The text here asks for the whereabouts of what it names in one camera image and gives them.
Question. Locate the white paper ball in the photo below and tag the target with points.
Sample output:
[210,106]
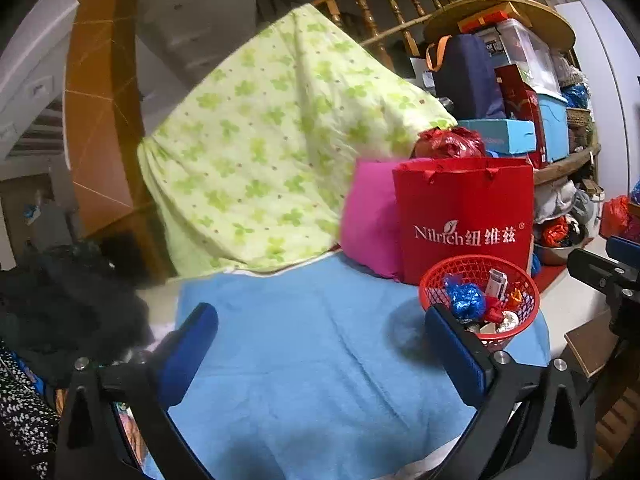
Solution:
[510,319]

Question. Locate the red paper gift bag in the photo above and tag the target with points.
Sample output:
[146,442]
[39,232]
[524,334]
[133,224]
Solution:
[460,200]

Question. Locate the light blue towel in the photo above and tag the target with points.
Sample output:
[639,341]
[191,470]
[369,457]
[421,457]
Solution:
[310,350]

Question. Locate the metal bowl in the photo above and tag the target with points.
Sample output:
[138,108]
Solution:
[552,255]

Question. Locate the white plastic sack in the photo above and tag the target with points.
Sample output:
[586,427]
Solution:
[555,200]

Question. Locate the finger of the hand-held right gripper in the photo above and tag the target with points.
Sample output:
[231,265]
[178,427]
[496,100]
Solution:
[625,249]

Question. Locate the brown wooden board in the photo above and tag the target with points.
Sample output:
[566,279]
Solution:
[592,350]

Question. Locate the dark red box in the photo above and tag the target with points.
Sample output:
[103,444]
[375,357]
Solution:
[515,100]

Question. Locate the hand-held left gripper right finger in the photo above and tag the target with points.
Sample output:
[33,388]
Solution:
[455,355]

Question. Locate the pink bag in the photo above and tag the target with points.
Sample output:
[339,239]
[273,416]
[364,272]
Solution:
[372,220]

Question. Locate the red cloth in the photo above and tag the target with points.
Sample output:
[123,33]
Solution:
[492,308]

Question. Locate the black white speckled garment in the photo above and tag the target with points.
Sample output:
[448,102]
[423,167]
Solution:
[25,410]

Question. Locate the blue plastic bag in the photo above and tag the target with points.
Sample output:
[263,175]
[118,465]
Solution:
[465,300]
[575,95]

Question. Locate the flat orange box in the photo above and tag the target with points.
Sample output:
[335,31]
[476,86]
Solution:
[490,16]

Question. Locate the wicker basket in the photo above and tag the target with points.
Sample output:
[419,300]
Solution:
[580,125]

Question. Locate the orange brown wooden pillar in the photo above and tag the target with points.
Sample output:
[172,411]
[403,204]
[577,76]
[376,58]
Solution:
[100,110]

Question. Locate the round wooden tabletop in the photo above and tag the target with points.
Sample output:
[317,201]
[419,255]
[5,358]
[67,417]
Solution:
[550,22]

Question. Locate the green clover print quilt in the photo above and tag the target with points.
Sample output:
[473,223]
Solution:
[275,160]

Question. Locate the round wooden table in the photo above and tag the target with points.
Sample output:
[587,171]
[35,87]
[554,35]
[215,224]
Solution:
[565,165]

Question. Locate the clear plastic storage box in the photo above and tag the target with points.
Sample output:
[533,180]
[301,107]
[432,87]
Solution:
[525,50]

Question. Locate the long white box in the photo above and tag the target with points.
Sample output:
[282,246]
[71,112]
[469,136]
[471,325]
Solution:
[496,282]

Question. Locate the black knit garment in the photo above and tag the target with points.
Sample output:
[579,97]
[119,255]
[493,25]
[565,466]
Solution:
[65,305]

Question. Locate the light blue cardboard box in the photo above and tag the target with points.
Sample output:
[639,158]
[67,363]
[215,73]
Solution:
[500,135]

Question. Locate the knotted red plastic bag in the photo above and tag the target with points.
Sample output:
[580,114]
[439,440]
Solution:
[450,142]

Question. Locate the red plastic basket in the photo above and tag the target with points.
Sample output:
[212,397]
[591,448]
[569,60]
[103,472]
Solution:
[515,335]

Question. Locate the crumpled blue plastic bag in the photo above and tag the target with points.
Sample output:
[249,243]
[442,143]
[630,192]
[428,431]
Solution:
[575,95]

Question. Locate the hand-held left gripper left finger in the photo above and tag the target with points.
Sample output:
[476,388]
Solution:
[192,345]

